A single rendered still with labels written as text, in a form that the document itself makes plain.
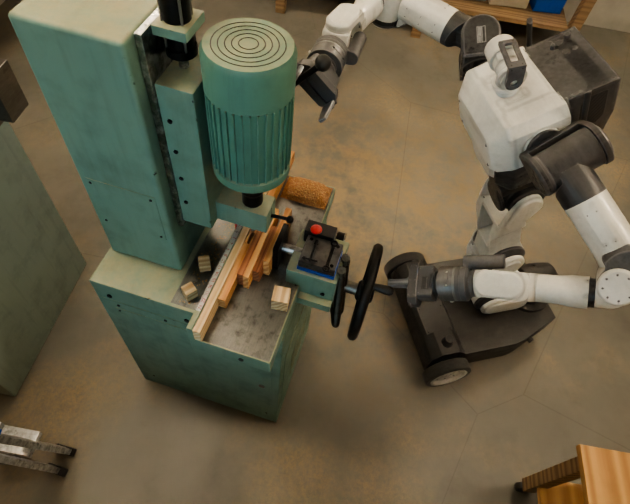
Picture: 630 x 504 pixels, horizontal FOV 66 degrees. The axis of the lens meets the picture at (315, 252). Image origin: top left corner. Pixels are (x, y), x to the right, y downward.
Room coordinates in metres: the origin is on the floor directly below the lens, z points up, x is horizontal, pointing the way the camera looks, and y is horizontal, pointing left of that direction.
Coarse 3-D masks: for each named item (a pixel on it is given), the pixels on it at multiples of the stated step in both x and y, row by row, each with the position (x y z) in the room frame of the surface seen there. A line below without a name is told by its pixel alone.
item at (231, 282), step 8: (280, 184) 0.97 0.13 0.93; (272, 192) 0.93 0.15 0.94; (248, 248) 0.72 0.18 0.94; (240, 256) 0.69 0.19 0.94; (240, 264) 0.67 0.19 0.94; (232, 272) 0.64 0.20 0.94; (232, 280) 0.62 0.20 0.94; (224, 288) 0.59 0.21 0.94; (232, 288) 0.60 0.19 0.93; (224, 296) 0.57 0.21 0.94; (224, 304) 0.56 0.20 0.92
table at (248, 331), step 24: (312, 216) 0.90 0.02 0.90; (288, 240) 0.80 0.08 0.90; (240, 288) 0.62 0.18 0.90; (264, 288) 0.63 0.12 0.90; (216, 312) 0.54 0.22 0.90; (240, 312) 0.55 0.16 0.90; (264, 312) 0.56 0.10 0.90; (288, 312) 0.57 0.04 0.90; (216, 336) 0.48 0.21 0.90; (240, 336) 0.49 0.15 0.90; (264, 336) 0.50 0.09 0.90; (240, 360) 0.44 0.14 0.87; (264, 360) 0.44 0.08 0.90
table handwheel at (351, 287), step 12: (372, 252) 0.78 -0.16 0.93; (372, 264) 0.72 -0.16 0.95; (372, 276) 0.69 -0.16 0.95; (348, 288) 0.72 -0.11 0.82; (360, 288) 0.72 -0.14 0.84; (372, 288) 0.66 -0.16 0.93; (360, 300) 0.63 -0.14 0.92; (360, 312) 0.61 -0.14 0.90; (360, 324) 0.59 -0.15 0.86; (348, 336) 0.59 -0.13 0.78
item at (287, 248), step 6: (282, 228) 0.76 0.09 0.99; (288, 228) 0.78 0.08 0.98; (282, 234) 0.75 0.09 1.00; (276, 240) 0.72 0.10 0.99; (282, 240) 0.73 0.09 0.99; (276, 246) 0.71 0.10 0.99; (282, 246) 0.73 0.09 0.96; (288, 246) 0.73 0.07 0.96; (294, 246) 0.74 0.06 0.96; (276, 252) 0.69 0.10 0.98; (282, 252) 0.74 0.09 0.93; (288, 252) 0.72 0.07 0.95; (300, 252) 0.72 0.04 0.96; (276, 258) 0.69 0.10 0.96; (276, 264) 0.69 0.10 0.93
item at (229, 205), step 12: (228, 192) 0.79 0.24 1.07; (240, 192) 0.80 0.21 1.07; (216, 204) 0.76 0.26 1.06; (228, 204) 0.76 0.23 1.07; (240, 204) 0.76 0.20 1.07; (264, 204) 0.77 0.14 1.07; (228, 216) 0.75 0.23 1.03; (240, 216) 0.75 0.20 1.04; (252, 216) 0.74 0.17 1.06; (264, 216) 0.74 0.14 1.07; (252, 228) 0.74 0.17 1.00; (264, 228) 0.74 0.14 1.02
